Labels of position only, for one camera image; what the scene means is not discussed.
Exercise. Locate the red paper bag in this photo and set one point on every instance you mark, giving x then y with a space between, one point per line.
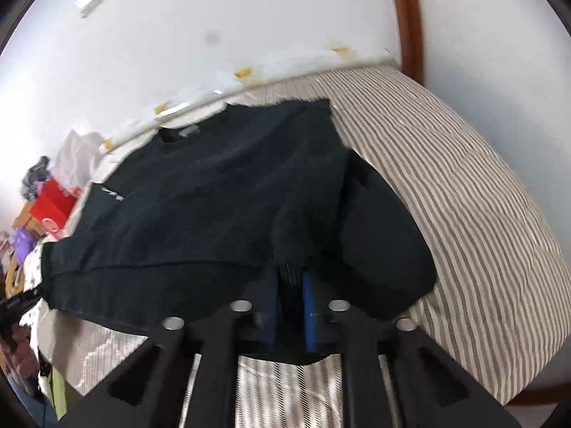
53 205

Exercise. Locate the white plastic bag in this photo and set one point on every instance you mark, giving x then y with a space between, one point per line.
78 156

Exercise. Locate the plaid cloth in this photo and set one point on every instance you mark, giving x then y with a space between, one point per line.
35 178

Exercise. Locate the wooden door frame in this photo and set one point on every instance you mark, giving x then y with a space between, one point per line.
408 22

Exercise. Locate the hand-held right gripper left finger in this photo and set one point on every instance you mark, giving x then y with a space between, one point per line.
267 316

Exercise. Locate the green cloth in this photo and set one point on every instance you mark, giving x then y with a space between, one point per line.
58 392

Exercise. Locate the wooden bed frame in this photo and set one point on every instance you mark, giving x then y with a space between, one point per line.
22 223

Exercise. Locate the black sweatshirt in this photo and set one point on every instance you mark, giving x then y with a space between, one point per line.
200 196

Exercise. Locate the striped mattress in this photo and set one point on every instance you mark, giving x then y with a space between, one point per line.
468 187

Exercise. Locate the white polka dot cloth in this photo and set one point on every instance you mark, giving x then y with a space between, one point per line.
33 267

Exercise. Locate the purple cloth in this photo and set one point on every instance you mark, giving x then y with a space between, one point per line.
23 245

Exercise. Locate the white light switch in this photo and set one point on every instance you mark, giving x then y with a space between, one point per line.
88 1

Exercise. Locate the person's leg in jeans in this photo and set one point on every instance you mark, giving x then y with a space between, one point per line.
35 405

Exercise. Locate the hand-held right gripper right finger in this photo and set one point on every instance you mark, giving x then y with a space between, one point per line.
310 312

